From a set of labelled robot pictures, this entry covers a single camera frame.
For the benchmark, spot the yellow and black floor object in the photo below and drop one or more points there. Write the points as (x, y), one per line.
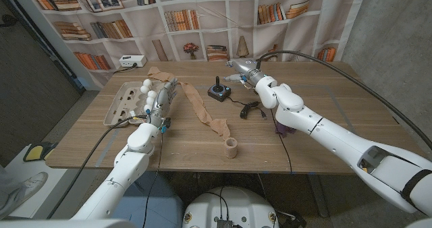
(35, 151)

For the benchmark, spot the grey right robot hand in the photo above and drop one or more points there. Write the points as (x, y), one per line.
(248, 69)

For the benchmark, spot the purple plastic clip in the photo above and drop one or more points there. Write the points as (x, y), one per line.
(283, 131)

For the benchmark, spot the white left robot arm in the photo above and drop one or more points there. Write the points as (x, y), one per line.
(131, 157)

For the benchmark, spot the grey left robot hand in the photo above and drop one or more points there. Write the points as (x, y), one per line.
(163, 101)

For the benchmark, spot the white power box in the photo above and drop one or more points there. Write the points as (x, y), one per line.
(132, 61)

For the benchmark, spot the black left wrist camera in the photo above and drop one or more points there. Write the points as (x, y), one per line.
(166, 124)

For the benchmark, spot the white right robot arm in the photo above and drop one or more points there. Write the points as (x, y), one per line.
(337, 137)

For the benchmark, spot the white sneaker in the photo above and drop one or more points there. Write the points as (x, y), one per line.
(23, 191)

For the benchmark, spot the white egg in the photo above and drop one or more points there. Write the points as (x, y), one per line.
(144, 89)
(147, 108)
(147, 82)
(152, 94)
(150, 100)

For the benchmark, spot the printed bookshelf backdrop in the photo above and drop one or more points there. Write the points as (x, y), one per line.
(216, 35)

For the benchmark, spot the grey table leg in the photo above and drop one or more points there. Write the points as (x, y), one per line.
(317, 194)

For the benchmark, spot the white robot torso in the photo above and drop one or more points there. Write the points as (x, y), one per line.
(231, 207)

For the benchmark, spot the brown cardboard egg carton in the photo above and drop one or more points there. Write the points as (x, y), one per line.
(123, 100)

